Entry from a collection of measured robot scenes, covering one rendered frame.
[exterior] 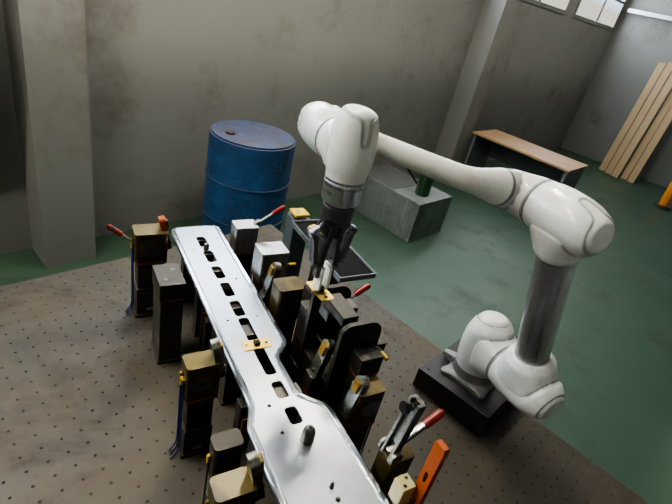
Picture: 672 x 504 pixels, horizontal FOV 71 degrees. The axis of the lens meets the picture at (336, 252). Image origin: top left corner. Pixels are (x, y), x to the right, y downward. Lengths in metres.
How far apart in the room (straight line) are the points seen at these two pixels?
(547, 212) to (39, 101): 2.59
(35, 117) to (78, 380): 1.74
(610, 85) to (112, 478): 10.14
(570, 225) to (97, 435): 1.38
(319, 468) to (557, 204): 0.83
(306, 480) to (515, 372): 0.74
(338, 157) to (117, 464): 1.02
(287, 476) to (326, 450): 0.12
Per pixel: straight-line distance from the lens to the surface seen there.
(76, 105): 3.12
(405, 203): 4.37
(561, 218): 1.24
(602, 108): 10.63
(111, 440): 1.57
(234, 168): 3.23
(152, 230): 1.77
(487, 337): 1.68
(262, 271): 1.62
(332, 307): 1.29
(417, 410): 1.06
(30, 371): 1.79
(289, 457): 1.17
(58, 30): 3.02
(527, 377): 1.57
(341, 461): 1.19
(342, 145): 0.98
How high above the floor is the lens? 1.94
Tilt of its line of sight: 29 degrees down
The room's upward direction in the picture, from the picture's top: 14 degrees clockwise
